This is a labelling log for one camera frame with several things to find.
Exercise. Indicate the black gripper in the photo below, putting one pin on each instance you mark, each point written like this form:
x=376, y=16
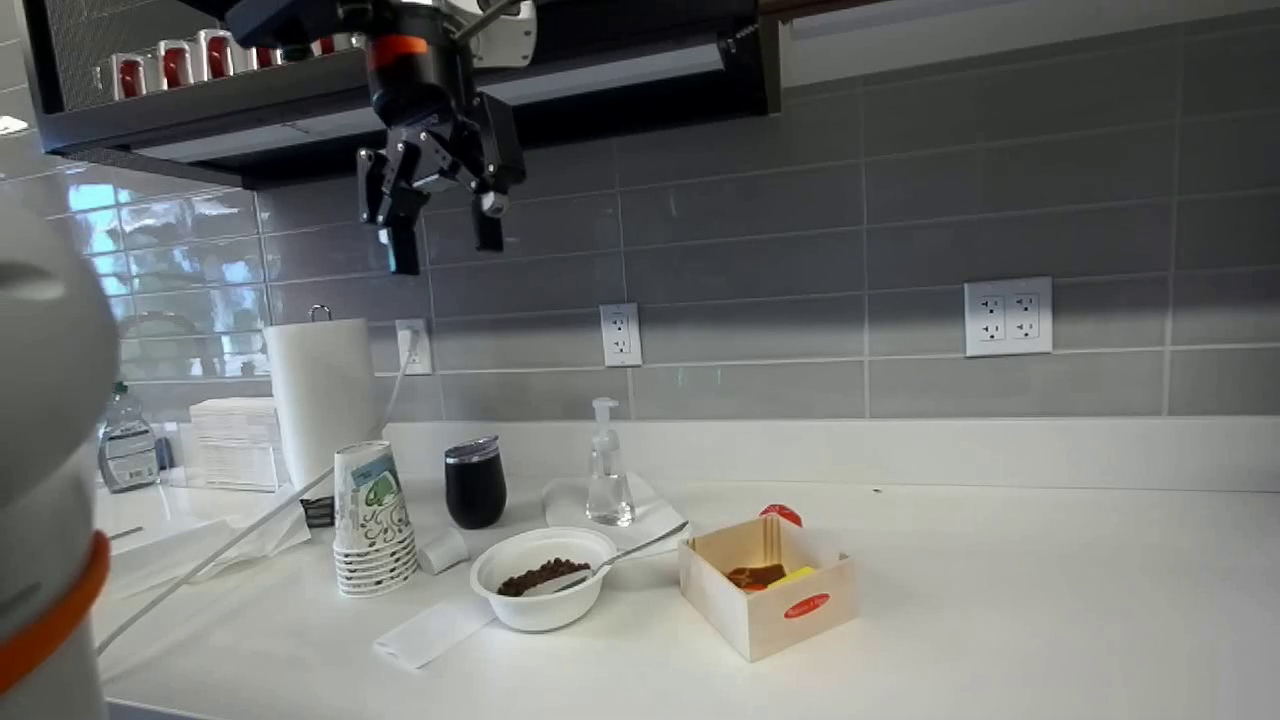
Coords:
x=418, y=106

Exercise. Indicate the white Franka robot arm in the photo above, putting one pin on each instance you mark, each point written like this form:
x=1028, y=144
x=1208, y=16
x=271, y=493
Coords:
x=40, y=401

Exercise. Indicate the wooden box with red label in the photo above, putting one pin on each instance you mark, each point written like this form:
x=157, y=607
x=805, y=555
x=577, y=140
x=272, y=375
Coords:
x=773, y=625

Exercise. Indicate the white outlet with plug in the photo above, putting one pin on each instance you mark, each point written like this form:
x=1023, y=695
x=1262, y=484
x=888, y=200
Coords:
x=412, y=347

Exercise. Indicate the white paper towel roll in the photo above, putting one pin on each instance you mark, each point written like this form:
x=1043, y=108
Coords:
x=320, y=401

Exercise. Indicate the black tumbler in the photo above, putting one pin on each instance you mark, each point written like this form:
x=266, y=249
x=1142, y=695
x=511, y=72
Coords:
x=474, y=484

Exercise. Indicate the red white mug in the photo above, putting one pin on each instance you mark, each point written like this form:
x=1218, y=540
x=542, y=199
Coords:
x=217, y=55
x=128, y=78
x=176, y=66

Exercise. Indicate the clear soap dispenser bottle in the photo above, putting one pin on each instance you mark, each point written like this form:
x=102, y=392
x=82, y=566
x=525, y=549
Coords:
x=609, y=484

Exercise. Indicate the printed paper cup stack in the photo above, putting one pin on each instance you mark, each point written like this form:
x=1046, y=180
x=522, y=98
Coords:
x=375, y=525

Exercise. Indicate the small black object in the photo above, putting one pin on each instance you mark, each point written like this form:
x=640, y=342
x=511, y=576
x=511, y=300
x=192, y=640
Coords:
x=318, y=515

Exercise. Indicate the white plate under flask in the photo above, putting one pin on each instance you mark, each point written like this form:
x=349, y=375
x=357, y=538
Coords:
x=655, y=503

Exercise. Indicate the brown food in bowl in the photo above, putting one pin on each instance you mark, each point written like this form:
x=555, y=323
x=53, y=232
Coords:
x=542, y=576

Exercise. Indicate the metal spoon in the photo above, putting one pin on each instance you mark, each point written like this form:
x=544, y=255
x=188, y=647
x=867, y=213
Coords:
x=640, y=545

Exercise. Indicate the clear water bottle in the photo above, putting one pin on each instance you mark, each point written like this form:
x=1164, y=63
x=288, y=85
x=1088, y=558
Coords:
x=128, y=444

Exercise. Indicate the white bowl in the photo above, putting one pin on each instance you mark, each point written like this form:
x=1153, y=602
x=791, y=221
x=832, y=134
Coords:
x=542, y=611

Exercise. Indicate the brown toy food piece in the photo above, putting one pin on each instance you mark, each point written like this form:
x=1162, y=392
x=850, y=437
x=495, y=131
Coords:
x=753, y=576

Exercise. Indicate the yellow toy food piece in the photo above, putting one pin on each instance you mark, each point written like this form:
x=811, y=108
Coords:
x=801, y=576

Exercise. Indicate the white single wall outlet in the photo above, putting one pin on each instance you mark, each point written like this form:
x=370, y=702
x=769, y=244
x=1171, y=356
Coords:
x=623, y=332

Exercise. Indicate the white double wall outlet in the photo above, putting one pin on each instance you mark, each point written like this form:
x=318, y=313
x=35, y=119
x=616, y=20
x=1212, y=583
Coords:
x=1005, y=319

